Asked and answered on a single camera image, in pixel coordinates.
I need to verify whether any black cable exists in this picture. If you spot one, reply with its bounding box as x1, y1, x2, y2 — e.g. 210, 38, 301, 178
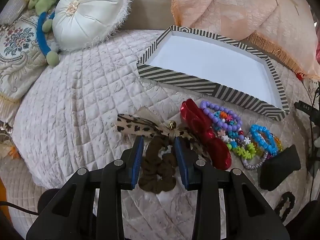
0, 201, 39, 216

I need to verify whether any peach fringed blanket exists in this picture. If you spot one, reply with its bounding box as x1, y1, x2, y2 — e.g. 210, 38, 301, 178
166, 0, 320, 80

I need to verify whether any amber bead bracelet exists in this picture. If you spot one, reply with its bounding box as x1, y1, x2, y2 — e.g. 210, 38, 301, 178
272, 135, 285, 158

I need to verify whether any blue bead bracelet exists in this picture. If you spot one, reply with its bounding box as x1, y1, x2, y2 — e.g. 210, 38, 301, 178
249, 124, 279, 156

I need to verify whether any purple white braided bracelet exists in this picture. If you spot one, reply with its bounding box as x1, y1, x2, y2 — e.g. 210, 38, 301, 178
242, 151, 269, 171

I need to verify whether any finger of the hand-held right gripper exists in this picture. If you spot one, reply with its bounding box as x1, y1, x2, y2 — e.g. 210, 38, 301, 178
294, 101, 320, 121

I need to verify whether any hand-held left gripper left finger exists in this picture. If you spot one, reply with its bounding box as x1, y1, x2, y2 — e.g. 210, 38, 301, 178
26, 135, 145, 240

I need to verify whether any purple bead bracelet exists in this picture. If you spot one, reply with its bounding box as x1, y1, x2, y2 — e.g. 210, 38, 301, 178
199, 101, 243, 140

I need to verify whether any floral embroidered cushion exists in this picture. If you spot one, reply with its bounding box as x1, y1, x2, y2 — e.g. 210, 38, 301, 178
0, 10, 60, 120

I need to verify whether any black hair clip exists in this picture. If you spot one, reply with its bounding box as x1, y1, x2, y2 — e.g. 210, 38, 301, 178
274, 191, 296, 219

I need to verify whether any teal flower bead bracelet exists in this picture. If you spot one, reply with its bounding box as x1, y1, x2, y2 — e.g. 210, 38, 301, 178
214, 110, 242, 143

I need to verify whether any brown scrunchie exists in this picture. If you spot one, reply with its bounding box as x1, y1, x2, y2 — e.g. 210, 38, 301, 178
138, 136, 178, 194

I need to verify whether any green flower bead bracelet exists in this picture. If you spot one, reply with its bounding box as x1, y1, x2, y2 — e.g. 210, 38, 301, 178
235, 137, 264, 161

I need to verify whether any leopard print bow hair tie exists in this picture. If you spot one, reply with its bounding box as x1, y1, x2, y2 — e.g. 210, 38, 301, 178
116, 114, 208, 155

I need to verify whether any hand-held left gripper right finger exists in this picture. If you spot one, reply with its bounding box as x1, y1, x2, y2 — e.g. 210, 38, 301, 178
174, 136, 290, 240

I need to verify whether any cream quilted bedspread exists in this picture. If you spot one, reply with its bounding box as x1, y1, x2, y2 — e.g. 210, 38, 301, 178
0, 29, 315, 240

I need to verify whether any white round satin pillow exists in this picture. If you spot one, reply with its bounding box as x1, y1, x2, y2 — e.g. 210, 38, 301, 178
52, 0, 133, 51

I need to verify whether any red satin bow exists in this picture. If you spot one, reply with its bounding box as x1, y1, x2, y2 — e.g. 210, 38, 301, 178
180, 99, 232, 170

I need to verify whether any beige striped cushion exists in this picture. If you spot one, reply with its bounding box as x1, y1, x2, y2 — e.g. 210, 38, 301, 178
0, 0, 28, 25

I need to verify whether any striped hexagonal cardboard box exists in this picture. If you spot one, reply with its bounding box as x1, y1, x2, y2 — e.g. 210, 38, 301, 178
136, 25, 290, 122

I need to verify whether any multicolour round bead bracelet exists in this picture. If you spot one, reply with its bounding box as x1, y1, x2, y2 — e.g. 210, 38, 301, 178
221, 129, 250, 153

